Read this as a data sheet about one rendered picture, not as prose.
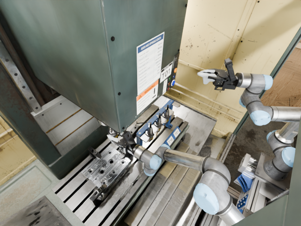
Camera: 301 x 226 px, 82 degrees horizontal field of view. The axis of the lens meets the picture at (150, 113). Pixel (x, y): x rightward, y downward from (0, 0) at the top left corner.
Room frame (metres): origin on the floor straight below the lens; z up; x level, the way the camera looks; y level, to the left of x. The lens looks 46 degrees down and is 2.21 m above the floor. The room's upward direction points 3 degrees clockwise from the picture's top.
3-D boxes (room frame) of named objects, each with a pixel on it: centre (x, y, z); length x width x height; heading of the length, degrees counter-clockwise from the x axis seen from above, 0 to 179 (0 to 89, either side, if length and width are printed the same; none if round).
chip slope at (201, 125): (1.18, -0.14, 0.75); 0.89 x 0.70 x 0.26; 56
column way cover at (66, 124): (0.89, 0.59, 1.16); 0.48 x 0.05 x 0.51; 146
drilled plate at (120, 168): (0.59, 0.31, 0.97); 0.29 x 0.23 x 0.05; 146
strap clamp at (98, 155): (0.69, 0.42, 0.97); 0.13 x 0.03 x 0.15; 56
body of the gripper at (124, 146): (0.57, 0.12, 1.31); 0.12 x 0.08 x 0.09; 58
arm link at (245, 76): (0.75, -0.46, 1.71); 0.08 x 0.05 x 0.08; 176
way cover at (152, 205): (0.59, -0.22, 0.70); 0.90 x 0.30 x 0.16; 146
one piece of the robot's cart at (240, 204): (0.44, -0.74, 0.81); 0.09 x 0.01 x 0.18; 146
